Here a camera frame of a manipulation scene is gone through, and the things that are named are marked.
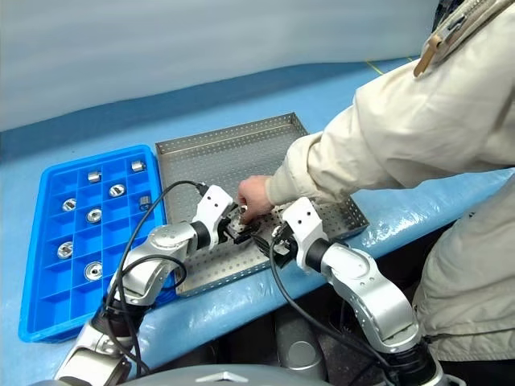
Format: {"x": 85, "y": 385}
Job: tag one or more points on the metal roller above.
{"x": 145, "y": 202}
{"x": 94, "y": 176}
{"x": 116, "y": 190}
{"x": 93, "y": 271}
{"x": 243, "y": 210}
{"x": 69, "y": 204}
{"x": 65, "y": 249}
{"x": 94, "y": 215}
{"x": 137, "y": 165}

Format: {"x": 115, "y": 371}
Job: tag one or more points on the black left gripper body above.
{"x": 233, "y": 229}

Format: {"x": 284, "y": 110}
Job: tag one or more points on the grey cylinder under table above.
{"x": 301, "y": 350}

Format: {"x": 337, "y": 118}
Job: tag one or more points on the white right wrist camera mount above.
{"x": 306, "y": 221}

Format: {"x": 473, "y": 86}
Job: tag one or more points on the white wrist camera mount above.
{"x": 211, "y": 205}
{"x": 306, "y": 221}

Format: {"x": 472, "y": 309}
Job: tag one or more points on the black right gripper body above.
{"x": 285, "y": 249}

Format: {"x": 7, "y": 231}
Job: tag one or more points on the person bare hand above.
{"x": 255, "y": 195}

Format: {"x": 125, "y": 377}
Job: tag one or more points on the person arm in beige sleeve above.
{"x": 402, "y": 120}

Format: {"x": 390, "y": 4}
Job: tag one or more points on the person beige jacket torso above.
{"x": 470, "y": 281}

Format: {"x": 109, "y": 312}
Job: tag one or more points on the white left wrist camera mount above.
{"x": 211, "y": 205}

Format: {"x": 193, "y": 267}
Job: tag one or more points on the blue plastic compartment tray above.
{"x": 60, "y": 297}

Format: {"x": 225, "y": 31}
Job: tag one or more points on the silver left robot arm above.
{"x": 161, "y": 249}

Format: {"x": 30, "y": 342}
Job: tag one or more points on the perforated steel tray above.
{"x": 209, "y": 169}

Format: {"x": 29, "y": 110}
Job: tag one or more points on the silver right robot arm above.
{"x": 370, "y": 293}

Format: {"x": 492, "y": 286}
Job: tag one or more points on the grey rounded robot torso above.
{"x": 193, "y": 377}

